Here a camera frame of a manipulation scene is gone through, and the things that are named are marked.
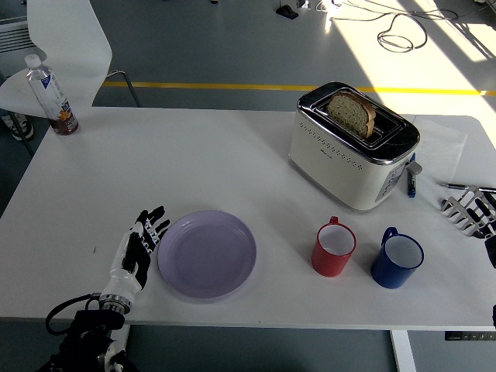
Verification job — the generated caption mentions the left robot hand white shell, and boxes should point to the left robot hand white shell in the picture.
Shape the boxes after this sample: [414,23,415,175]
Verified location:
[99,205,171,301]

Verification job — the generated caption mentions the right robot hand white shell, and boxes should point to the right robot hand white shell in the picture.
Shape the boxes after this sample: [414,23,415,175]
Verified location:
[463,191,496,269]

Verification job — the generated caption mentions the purple round plate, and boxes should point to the purple round plate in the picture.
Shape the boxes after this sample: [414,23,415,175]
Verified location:
[157,210,257,300]

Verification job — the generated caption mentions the brown bread slice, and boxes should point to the brown bread slice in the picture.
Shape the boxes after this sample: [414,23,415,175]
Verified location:
[325,91,377,140]

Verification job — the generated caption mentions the silver metal toast rack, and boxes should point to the silver metal toast rack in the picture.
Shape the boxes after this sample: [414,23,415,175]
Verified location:
[440,184,496,239]

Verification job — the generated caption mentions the silver ballpoint pen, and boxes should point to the silver ballpoint pen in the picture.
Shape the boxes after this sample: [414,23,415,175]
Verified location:
[439,181,496,193]

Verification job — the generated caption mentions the white table leg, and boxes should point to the white table leg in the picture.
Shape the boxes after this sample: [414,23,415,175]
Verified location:
[389,329,418,372]
[112,324,131,361]

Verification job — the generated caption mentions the blue marker pen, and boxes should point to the blue marker pen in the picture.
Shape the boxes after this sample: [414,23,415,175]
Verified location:
[405,153,418,198]

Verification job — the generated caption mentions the blue enamel mug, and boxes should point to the blue enamel mug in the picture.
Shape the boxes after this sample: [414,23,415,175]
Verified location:
[370,226,425,290]

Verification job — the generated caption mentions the black table control panel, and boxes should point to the black table control panel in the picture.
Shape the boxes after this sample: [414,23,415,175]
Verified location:
[444,331,496,343]

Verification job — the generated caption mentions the cream and chrome toaster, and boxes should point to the cream and chrome toaster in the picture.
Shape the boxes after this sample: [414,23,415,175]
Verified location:
[288,81,423,213]

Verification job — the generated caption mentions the red enamel mug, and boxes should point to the red enamel mug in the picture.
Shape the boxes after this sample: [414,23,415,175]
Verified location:
[311,215,357,278]

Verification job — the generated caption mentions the clear plastic drink bottle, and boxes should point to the clear plastic drink bottle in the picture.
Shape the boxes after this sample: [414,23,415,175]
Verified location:
[24,53,80,136]

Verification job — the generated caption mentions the white shell chair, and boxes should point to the white shell chair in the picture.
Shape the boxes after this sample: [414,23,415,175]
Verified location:
[0,0,143,156]

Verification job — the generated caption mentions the grey slatted rack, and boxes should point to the grey slatted rack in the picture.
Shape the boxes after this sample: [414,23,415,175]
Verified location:
[0,15,36,56]

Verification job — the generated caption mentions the black floor object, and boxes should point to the black floor object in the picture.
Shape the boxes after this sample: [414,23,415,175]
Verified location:
[275,0,300,19]

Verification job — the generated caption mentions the grey floor cable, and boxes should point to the grey floor cable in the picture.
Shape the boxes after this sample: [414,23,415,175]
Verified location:
[329,0,462,53]

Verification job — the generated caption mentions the white floor cable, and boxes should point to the white floor cable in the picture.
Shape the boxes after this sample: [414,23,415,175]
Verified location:
[315,0,344,13]

